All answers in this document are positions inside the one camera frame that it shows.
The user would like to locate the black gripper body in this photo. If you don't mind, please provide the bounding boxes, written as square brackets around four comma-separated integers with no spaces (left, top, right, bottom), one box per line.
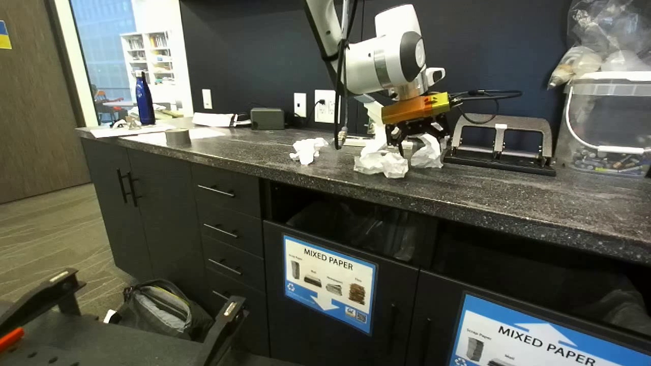
[386,117,448,149]

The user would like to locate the paper pile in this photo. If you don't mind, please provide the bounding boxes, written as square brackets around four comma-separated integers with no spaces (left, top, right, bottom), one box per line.
[354,102,409,179]

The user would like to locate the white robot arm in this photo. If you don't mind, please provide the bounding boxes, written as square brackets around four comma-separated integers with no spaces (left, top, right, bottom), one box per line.
[303,0,451,146]

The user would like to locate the left mixed paper bin sign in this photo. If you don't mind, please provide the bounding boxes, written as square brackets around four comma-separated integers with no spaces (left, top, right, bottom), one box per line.
[281,233,377,336]

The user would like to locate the mixed paper bin sign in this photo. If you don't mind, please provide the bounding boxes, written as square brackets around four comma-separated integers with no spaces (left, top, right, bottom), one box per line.
[450,295,651,366]
[281,233,377,336]

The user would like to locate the right mixed paper bin sign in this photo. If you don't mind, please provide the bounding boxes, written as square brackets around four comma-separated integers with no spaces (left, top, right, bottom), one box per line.
[450,295,651,366]

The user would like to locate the small crumpled paper left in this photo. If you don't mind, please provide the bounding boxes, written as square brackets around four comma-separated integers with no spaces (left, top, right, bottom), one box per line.
[289,139,328,167]

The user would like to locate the black drawer stack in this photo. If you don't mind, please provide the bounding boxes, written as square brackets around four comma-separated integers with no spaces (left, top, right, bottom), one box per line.
[191,165,271,353]

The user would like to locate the white power strip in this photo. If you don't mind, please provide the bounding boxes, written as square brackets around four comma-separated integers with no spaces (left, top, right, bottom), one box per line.
[192,112,238,128]

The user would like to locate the clear plastic container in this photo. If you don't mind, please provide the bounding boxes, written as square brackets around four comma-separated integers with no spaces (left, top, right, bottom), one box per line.
[556,71,651,179]

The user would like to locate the clear plastic bag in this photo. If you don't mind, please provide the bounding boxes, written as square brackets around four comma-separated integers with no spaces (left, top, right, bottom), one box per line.
[547,0,651,89]

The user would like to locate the blue water bottle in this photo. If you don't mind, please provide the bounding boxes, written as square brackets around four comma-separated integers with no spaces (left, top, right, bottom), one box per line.
[137,71,154,126]

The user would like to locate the white bookshelf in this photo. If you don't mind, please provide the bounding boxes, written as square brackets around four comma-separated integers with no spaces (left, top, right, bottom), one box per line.
[121,30,180,110]

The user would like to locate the black cabinet doors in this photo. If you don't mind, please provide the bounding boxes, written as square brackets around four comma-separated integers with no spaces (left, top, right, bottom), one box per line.
[82,140,203,295]

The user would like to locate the grey black backpack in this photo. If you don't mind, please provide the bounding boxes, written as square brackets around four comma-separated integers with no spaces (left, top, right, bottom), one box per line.
[107,278,214,342]

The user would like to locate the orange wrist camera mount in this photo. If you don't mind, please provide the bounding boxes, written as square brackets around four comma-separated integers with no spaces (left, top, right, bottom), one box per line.
[383,92,451,126]

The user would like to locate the white wall socket with plug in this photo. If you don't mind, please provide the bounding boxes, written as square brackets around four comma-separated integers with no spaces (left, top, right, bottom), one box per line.
[314,89,335,123]

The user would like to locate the white wall outlet plate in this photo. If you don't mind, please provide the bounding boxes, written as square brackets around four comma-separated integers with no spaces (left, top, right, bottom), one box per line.
[292,92,307,120]

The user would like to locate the white light switch plate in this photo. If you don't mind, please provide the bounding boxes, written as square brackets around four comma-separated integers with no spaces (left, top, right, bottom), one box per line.
[202,87,214,110]

